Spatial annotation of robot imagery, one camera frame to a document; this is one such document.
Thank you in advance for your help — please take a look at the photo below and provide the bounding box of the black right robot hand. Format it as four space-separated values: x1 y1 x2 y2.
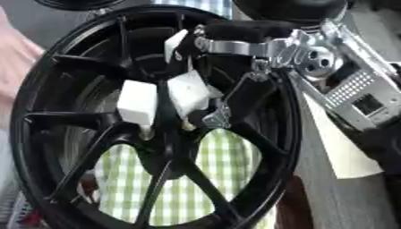
175 20 304 130

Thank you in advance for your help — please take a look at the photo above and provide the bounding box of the cream paper sheet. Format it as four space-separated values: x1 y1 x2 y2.
301 91 386 181

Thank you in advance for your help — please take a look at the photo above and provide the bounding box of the black spoked wheel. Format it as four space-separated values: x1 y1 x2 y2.
7 4 304 229

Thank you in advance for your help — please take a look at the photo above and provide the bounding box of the person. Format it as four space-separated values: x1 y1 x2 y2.
0 5 47 101

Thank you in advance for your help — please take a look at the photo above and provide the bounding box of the black round object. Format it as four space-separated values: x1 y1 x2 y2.
34 0 127 12
232 0 351 25

